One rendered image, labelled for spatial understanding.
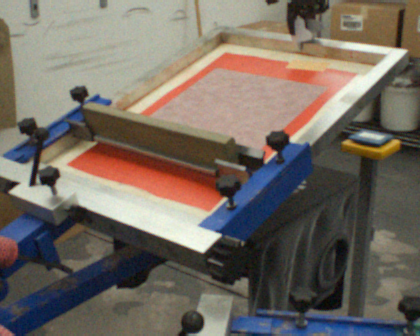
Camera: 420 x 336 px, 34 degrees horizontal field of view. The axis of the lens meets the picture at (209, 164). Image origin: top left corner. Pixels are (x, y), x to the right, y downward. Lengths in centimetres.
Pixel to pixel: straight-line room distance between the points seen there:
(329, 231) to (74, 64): 249
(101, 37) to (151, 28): 42
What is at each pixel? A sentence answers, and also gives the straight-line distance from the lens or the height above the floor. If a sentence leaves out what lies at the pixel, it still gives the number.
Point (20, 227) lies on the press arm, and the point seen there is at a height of 107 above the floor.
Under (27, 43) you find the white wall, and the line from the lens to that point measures 373.
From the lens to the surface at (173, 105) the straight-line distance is 171.
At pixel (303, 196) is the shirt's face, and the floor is 95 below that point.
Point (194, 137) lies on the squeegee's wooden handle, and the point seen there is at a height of 118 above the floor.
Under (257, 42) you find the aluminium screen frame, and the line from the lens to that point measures 193.
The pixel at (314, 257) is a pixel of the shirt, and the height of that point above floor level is 80.
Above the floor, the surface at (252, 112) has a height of 115.
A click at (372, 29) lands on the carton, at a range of 476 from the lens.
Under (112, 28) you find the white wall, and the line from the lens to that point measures 412.
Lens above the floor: 160
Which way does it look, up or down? 21 degrees down
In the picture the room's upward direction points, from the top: straight up
